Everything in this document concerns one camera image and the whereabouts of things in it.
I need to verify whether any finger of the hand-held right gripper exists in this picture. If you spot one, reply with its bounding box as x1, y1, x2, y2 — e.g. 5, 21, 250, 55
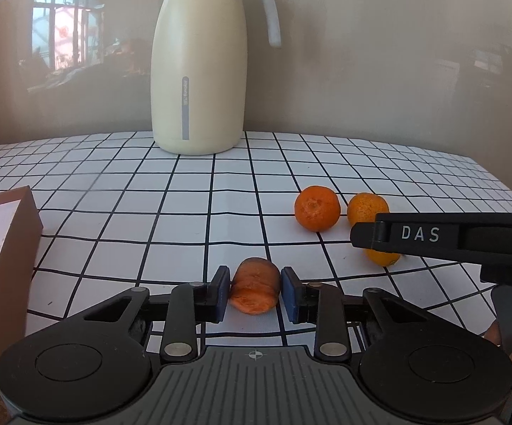
350, 212, 460, 260

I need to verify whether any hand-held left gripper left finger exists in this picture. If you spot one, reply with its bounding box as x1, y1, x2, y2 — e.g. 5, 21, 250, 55
63, 266, 231, 363

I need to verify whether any small yellow-orange citrus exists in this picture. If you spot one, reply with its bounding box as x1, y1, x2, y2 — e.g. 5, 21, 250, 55
363, 248, 402, 267

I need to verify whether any pale orange mandarin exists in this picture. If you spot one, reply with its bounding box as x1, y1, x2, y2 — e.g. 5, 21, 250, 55
347, 192, 390, 226

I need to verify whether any black-grid white tablecloth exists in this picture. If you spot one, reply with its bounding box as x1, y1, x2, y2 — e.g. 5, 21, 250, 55
0, 130, 512, 355

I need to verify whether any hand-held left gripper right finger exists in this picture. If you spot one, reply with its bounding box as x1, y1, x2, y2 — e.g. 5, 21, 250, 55
281, 266, 445, 360

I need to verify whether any deep orange mandarin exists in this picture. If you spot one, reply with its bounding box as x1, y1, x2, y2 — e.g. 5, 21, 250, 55
294, 185, 342, 232

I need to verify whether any brown cardboard box white inside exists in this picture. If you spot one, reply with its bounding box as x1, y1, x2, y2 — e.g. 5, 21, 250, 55
0, 186, 44, 425

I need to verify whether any cream thermos jug grey lid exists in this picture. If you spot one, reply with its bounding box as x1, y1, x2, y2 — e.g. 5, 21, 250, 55
150, 0, 282, 157

